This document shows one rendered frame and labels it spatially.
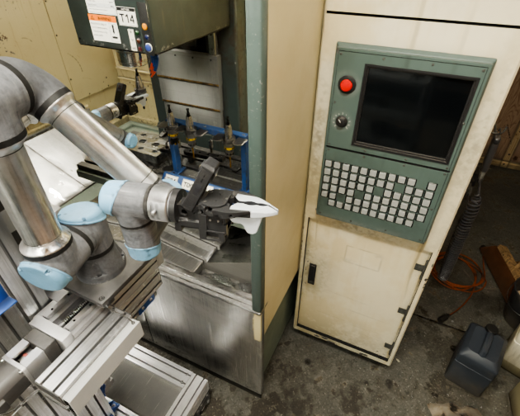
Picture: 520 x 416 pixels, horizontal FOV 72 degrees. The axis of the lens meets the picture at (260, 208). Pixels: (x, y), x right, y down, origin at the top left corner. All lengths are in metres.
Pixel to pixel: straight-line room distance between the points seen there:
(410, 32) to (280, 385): 1.81
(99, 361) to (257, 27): 0.95
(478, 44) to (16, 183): 1.22
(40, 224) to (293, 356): 1.71
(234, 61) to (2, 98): 1.64
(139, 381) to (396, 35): 1.87
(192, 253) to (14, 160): 1.14
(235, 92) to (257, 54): 1.47
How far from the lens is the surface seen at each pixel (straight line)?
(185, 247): 1.88
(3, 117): 0.83
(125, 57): 2.02
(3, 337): 1.32
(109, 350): 1.16
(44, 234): 0.97
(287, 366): 2.28
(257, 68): 0.90
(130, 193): 0.76
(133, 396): 2.07
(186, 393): 1.99
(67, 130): 0.91
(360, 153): 1.37
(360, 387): 2.29
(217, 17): 2.11
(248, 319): 1.57
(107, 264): 1.17
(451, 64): 1.23
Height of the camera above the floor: 2.01
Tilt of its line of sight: 38 degrees down
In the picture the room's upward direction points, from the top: straight up
